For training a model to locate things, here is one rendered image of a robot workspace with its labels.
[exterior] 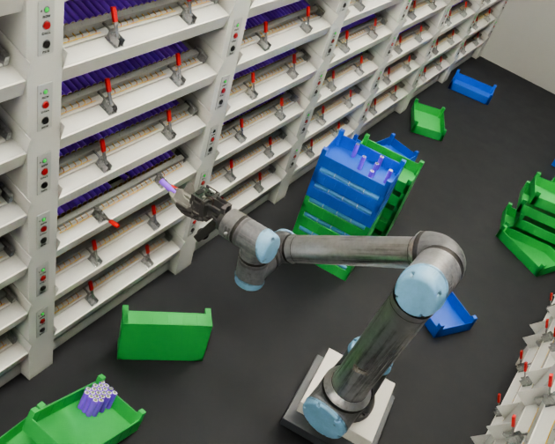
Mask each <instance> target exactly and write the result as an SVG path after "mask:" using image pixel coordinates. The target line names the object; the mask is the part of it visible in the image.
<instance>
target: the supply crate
mask: <svg viewBox="0 0 555 444"><path fill-rule="evenodd" d="M344 133H345V129H340V130H339V132H338V135H337V136H336V137H335V138H334V139H333V141H332V142H331V143H330V144H329V145H328V146H327V147H325V146H324V147H323V148H322V152H321V154H320V157H319V159H318V161H317V165H319V166H321V167H324V168H326V169H327V170H329V171H330V172H332V173H334V174H337V175H339V176H341V177H343V178H345V179H346V180H348V181H351V182H353V183H355V184H357V185H359V186H360V187H361V188H363V189H366V190H368V191H370V192H372V193H374V194H376V195H377V196H380V197H382V198H385V196H386V195H387V194H388V192H389V191H390V189H391V188H392V187H393V185H394V184H395V182H396V180H397V179H398V177H399V176H400V174H401V172H402V170H403V167H404V165H405V163H406V161H407V160H405V159H402V160H401V162H400V163H399V162H397V161H395V160H393V159H391V158H389V157H387V156H385V155H383V154H381V153H379V152H377V151H375V150H373V149H371V148H369V147H367V146H365V145H363V144H361V143H359V142H357V141H355V140H353V139H351V138H349V137H347V136H345V135H344ZM356 143H359V144H360V146H359V149H358V151H357V154H356V156H355V158H353V157H351V155H352V151H353V149H354V146H355V144H356ZM362 155H365V156H366V160H365V163H364V165H363V167H362V169H361V170H358V165H359V162H360V160H361V158H362ZM380 156H383V157H384V159H383V161H382V163H381V166H380V168H379V170H377V171H376V173H375V175H374V177H372V178H370V177H368V174H369V172H370V170H372V169H373V167H374V163H375V162H377V161H378V159H379V157H380ZM389 169H392V170H393V173H392V175H391V176H390V178H389V179H387V181H386V183H384V182H383V181H384V179H385V177H386V175H387V172H388V170H389Z"/></svg>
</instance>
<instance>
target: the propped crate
mask: <svg viewBox="0 0 555 444"><path fill-rule="evenodd" d="M105 379H106V376H104V375H103V374H100V375H98V377H97V379H96V381H95V382H93V383H91V384H89V385H87V386H85V387H83V388H81V389H79V390H77V391H75V392H73V393H71V394H69V395H67V396H65V397H63V398H61V399H59V400H57V401H55V402H53V403H51V404H49V405H47V406H45V407H43V408H41V409H38V408H37V407H33V408H32V409H31V410H30V411H29V413H28V416H27V418H26V422H25V423H24V425H23V428H22V430H23V431H24V432H25V433H26V434H27V435H28V436H29V437H30V438H31V439H32V440H33V441H35V442H36V443H37V444H117V443H119V442H120V441H122V440H124V439H125V438H127V437H128V436H130V435H131V434H133V433H134V432H135V431H137V429H138V427H139V426H140V424H141V422H142V420H143V418H144V415H145V413H146V411H145V410H144V409H141V410H139V411H138V412H136V411H135V410H134V409H132V408H131V407H130V406H129V405H128V404H127V403H125V402H124V401H123V400H122V399H121V398H120V397H119V396H118V395H116V398H115V400H114V402H113V404H112V406H111V408H110V409H107V408H106V409H105V410H104V412H103V413H100V412H99V413H98V415H97V417H93V416H91V417H87V416H86V413H83V412H82V410H80V409H79V408H78V404H79V402H80V399H81V397H82V395H83V394H84V392H85V388H86V387H89V388H92V385H93V384H94V383H96V384H98V385H99V383H100V382H102V381H104V380H105Z"/></svg>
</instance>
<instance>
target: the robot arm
mask: <svg viewBox="0 0 555 444"><path fill-rule="evenodd" d="M174 189H175V190H176V192H175V193H173V192H172V191H169V195H170V197H171V199H172V201H173V202H174V204H175V205H176V207H177V209H178V210H179V211H180V212H181V213H182V214H183V215H185V216H187V217H190V218H193V219H195V220H197V221H202V222H204V221H205V222H207V221H209V220H210V219H212V218H213V220H212V221H210V222H209V223H208V224H207V225H206V226H205V227H202V228H200V229H198V231H197V234H195V235H194V238H195V239H196V241H197V242H199V241H201V240H205V239H207V238H208V237H209V234H210V233H211V232H212V231H213V230H214V229H218V233H219V235H221V236H222V237H224V238H225V239H227V240H229V241H231V242H232V244H234V245H235V246H237V247H239V248H240V252H239V256H238V262H237V266H236V271H235V272H234V275H235V276H234V280H235V282H236V284H237V285H238V286H239V287H240V288H242V289H244V290H246V291H257V290H259V289H261V288H262V287H263V285H264V279H265V278H266V277H267V276H269V274H270V273H271V272H272V271H273V270H275V269H276V268H277V267H278V266H279V265H280V264H282V263H313V264H331V265H348V266H366V267H382V268H400V269H405V270H404V271H403V272H402V273H401V275H400V276H399V278H398V279H397V281H396V285H395V287H394V288H393V291H392V293H391V294H390V295H389V296H388V298H387V299H386V301H385V302H384V304H383V305H382V306H381V308H380V310H379V311H378V313H377V314H376V315H375V317H374V318H373V320H372V321H371V322H370V323H369V325H368V326H367V327H366V329H365V331H364V332H363V334H362V335H361V336H360V337H356V338H354V339H353V340H352V341H351V342H350V343H349V345H348V348H347V350H346V352H345V353H344V355H343V357H342V358H341V359H340V360H339V361H338V362H337V363H336V364H335V365H334V366H333V367H332V368H331V369H330V370H329V371H328V372H327V373H326V374H325V375H324V376H323V378H322V380H321V381H320V383H319V384H318V385H317V387H316V388H315V389H314V391H313V392H312V393H311V394H310V396H309V397H307V399H306V401H305V402H304V403H303V407H302V409H303V413H304V416H305V418H306V419H307V421H308V422H309V424H310V425H311V426H312V427H313V428H314V429H315V430H316V431H317V432H319V433H321V434H322V435H325V436H326V437H329V438H331V439H339V438H341V437H342V436H343V435H344V434H345V433H347V431H348V429H349V428H350V426H351V425H352V423H357V422H360V421H363V420H364V419H366V418H367V417H368V416H369V415H370V413H371V412H372V410H373V408H374V403H375V394H376V392H377V391H378V389H379V387H380V386H381V384H382V383H383V382H384V380H385V378H386V377H387V375H388V374H389V372H390V370H391V367H392V365H393V362H394V361H395V360H396V358H397V357H398V356H399V355H400V353H401V352H402V351H403V349H404V348H405V347H406V346H407V344H408V343H409V342H410V341H411V340H412V338H414V337H415V335H416V334H417V333H418V332H419V330H420V329H421V328H422V327H423V325H424V324H425V323H426V321H427V320H428V319H429V318H431V317H432V316H433V315H434V313H435V312H437V311H438V310H439V309H441V307H442V306H443V305H444V303H445V302H446V300H447V298H448V296H449V295H450V293H451V292H452V291H453V290H454V289H455V287H456V285H457V284H458V283H459V281H460V280H461V279H462V278H463V275H464V272H465V270H466V258H465V255H464V253H463V250H462V249H461V247H460V246H459V245H458V244H457V243H456V242H455V241H454V240H453V239H451V238H450V237H448V236H447V235H445V234H443V233H437V232H432V231H420V232H418V233H417V234H416V235H415V236H414V237H409V236H349V235H297V234H294V233H293V232H292V231H290V230H287V229H279V230H277V231H276V232H273V231H272V230H270V229H269V228H267V227H265V226H263V225H261V224H260V223H258V222H256V221H255V220H253V219H252V218H250V217H249V216H247V215H246V214H244V213H243V212H241V211H239V210H237V209H232V204H231V203H228V202H227V201H226V200H224V199H223V198H221V197H220V192H218V191H217V190H215V189H214V188H212V187H210V186H209V185H206V187H202V188H200V189H199V190H197V191H195V189H194V185H193V183H191V182H188V184H187V186H186V188H185V189H177V188H174ZM210 189H213V190H214V191H216V193H214V192H213V191H211V190H210ZM190 205H191V206H190ZM189 206H190V207H189Z"/></svg>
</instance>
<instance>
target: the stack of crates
mask: <svg viewBox="0 0 555 444"><path fill-rule="evenodd" d="M369 137H370V135H369V134H367V133H366V134H365V136H364V139H363V140H362V141H361V142H360V143H361V144H363V145H365V146H367V147H369V148H371V149H373V150H375V151H377V152H379V153H381V154H383V155H385V156H387V157H389V158H391V159H393V160H395V161H397V162H399V163H400V162H401V160H402V159H405V160H407V161H406V163H405V165H404V167H403V170H402V172H401V174H400V176H399V178H398V180H397V182H396V185H395V187H394V189H393V191H392V193H391V195H390V197H389V199H388V201H387V203H386V206H385V208H384V210H383V212H382V214H381V216H380V218H379V220H378V223H377V225H376V227H375V229H374V231H373V233H372V235H371V236H387V235H388V233H389V231H390V229H391V228H392V226H393V225H394V223H395V221H396V218H397V216H398V214H399V212H400V210H401V209H402V207H403V204H404V202H405V200H406V198H407V196H408V195H409V193H410V191H411V188H412V186H413V184H414V182H415V180H416V179H417V177H418V174H419V172H420V170H421V168H422V166H423V165H424V163H425V162H424V161H423V160H420V161H419V163H416V162H414V161H412V160H410V159H407V158H405V157H404V156H402V155H400V154H398V153H396V152H393V151H391V150H390V149H388V148H386V147H384V146H382V145H380V144H377V143H375V142H374V141H372V140H370V139H368V138H369Z"/></svg>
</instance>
